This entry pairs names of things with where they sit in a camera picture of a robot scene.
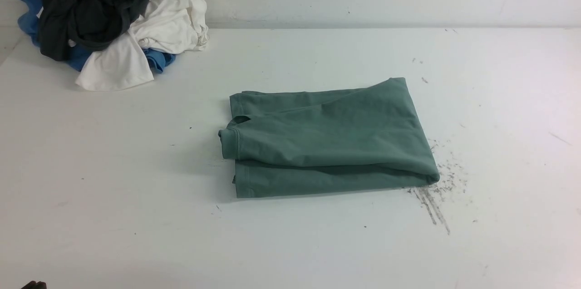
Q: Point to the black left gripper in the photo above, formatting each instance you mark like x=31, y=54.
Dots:
x=35, y=285

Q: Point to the green long-sleeve shirt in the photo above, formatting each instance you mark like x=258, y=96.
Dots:
x=314, y=143

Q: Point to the black crumpled garment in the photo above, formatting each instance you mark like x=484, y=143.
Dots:
x=91, y=24

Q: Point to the blue crumpled garment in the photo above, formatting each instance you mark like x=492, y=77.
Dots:
x=28, y=23

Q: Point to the white crumpled garment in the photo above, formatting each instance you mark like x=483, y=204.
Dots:
x=167, y=26

